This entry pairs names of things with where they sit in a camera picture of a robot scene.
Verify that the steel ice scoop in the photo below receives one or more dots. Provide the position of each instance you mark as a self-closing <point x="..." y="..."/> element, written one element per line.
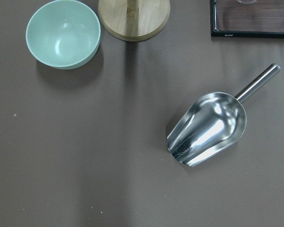
<point x="213" y="123"/>

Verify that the wooden cup tree stand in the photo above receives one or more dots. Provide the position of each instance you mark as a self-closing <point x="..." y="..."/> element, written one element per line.
<point x="134" y="20"/>

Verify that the black framed mirror tray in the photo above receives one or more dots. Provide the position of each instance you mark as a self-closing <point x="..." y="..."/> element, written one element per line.
<point x="247" y="18"/>

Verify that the mint green bowl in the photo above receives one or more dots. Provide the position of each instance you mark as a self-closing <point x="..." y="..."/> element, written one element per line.
<point x="63" y="34"/>

